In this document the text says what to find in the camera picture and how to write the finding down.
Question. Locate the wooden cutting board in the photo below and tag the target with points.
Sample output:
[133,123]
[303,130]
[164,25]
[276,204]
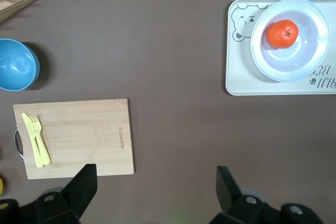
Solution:
[84,137]

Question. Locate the cream tray with bear print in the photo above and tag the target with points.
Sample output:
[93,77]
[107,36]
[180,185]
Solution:
[241,77]

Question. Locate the pale lavender round plate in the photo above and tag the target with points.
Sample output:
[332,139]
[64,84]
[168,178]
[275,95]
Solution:
[288,61]

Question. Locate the orange fruit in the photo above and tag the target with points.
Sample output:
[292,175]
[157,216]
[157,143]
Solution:
[282,34]

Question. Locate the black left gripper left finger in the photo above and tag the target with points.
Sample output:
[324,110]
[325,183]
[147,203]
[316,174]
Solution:
[76,195]

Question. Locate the blue bowl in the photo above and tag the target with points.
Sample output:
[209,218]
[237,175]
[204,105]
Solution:
[17,64]

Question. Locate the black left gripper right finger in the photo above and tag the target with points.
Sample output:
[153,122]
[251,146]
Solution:
[233,205]

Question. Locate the yellow plastic fork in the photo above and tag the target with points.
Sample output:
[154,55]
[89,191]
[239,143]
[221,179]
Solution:
[42,148]

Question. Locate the yellow lemon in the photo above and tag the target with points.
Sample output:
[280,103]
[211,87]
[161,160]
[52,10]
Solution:
[1,186]

